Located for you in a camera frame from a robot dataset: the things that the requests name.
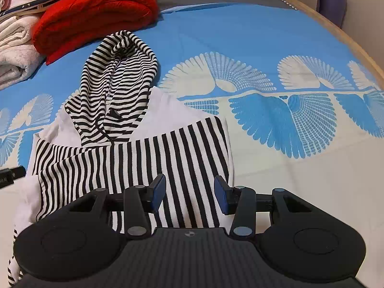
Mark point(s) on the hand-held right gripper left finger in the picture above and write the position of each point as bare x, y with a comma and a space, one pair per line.
159, 192

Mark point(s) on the white fluffy blanket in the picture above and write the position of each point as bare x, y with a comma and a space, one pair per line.
15, 54

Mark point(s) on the black white striped hoodie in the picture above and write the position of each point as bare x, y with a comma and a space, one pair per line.
180, 156

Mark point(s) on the purple bag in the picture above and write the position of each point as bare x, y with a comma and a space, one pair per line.
331, 3

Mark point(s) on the blue white patterned bed sheet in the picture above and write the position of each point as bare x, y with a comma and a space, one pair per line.
240, 51

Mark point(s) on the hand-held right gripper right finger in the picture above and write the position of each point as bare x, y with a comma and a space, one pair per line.
220, 195

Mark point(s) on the navy star-print cloth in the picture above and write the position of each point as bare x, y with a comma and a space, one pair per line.
30, 7

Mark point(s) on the folded red blanket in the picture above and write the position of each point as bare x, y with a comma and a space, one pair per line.
96, 15

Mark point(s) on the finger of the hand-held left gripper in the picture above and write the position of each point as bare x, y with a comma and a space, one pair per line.
16, 172

